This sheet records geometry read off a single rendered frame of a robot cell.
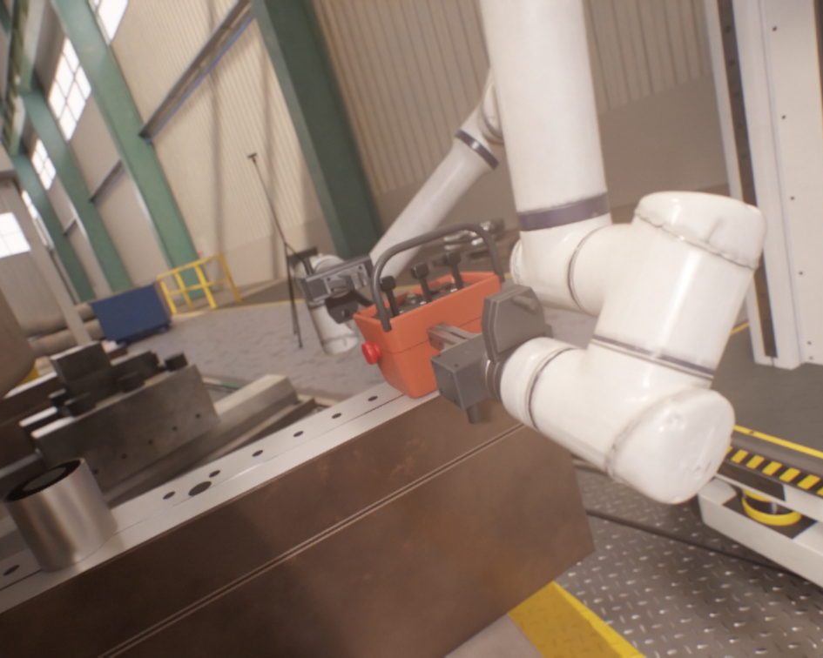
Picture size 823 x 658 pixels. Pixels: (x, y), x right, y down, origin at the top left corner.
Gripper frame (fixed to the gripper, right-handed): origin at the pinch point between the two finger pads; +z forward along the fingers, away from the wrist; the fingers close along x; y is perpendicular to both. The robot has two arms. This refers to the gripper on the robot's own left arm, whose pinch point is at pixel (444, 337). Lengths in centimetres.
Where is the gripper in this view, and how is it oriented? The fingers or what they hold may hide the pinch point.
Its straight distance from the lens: 63.1
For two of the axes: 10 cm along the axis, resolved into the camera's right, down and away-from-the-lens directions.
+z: -4.1, -2.1, 8.9
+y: 2.6, 9.1, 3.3
